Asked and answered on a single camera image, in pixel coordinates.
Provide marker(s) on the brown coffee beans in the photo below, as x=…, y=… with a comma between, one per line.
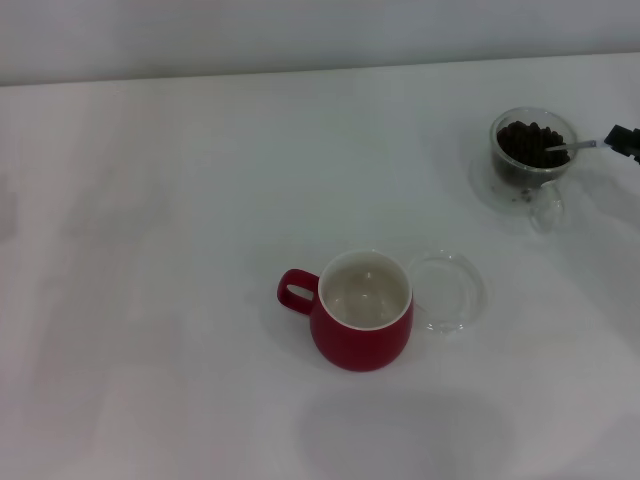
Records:
x=525, y=142

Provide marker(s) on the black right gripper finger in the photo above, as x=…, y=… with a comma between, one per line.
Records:
x=634, y=156
x=625, y=139

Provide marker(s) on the clear glass saucer with crumbs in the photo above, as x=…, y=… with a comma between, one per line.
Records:
x=492, y=197

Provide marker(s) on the empty clear glass saucer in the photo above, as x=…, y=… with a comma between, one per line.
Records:
x=450, y=300

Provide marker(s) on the red ceramic mug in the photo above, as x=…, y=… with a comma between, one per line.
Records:
x=360, y=345

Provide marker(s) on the spilled coffee bean crumbs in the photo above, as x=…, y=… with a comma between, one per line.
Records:
x=524, y=195

